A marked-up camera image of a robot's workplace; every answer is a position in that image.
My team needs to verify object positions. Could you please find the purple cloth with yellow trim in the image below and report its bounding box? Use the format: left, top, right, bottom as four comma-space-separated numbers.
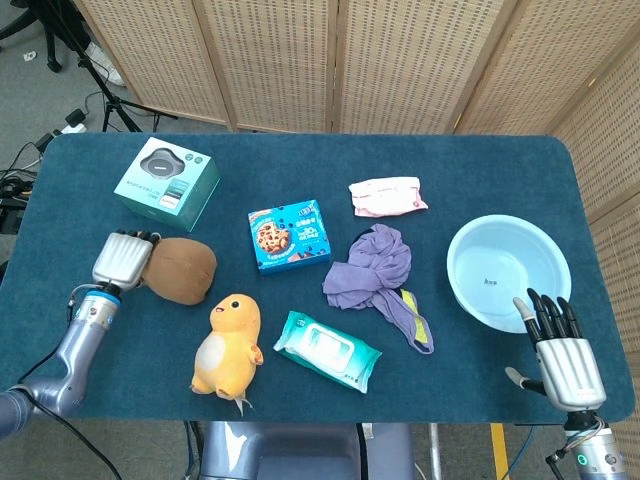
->
321, 223, 436, 356

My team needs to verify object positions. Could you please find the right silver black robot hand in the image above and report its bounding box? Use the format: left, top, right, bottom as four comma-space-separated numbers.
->
504, 287, 608, 412

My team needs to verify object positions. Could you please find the metal table leg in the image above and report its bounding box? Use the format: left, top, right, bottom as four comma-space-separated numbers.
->
428, 422, 444, 480

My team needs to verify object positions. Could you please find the orange plush toy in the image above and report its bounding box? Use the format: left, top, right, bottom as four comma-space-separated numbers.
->
188, 293, 265, 417

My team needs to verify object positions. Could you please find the dark blue table mat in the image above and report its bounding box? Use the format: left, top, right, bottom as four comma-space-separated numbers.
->
0, 132, 636, 426

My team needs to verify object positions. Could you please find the light blue plastic basin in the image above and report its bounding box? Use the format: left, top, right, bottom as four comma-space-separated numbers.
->
446, 214, 572, 334

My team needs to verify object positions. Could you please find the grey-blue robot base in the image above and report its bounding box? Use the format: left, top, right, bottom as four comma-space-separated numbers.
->
199, 421, 416, 480

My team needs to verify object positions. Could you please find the green wet wipes pack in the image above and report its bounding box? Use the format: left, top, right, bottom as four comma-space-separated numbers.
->
272, 310, 383, 395

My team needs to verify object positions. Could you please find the wicker folding screen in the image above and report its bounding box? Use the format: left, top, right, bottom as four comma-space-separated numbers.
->
73, 0, 640, 480

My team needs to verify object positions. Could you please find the black tripod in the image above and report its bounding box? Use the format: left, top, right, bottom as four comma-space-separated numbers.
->
29, 0, 176, 134

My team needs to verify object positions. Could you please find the brown plush toy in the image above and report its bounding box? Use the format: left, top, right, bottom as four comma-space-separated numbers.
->
141, 237, 218, 306

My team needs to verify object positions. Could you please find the pink folded cloth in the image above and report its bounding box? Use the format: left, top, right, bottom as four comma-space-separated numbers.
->
348, 175, 430, 218

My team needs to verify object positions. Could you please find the white shoe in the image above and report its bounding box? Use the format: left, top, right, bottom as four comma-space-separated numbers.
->
84, 42, 126, 87

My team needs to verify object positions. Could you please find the teal speaker box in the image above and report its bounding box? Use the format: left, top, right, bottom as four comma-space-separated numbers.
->
113, 136, 222, 234

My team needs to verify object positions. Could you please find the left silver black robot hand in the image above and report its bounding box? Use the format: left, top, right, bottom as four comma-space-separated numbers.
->
91, 229, 162, 291

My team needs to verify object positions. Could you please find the black cable bundle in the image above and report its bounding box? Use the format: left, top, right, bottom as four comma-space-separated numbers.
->
0, 139, 46, 236

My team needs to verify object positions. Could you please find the blue cookie box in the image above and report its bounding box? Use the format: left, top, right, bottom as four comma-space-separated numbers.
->
247, 199, 333, 276

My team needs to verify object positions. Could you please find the black office chair base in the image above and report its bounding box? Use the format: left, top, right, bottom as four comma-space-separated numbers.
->
0, 0, 66, 74

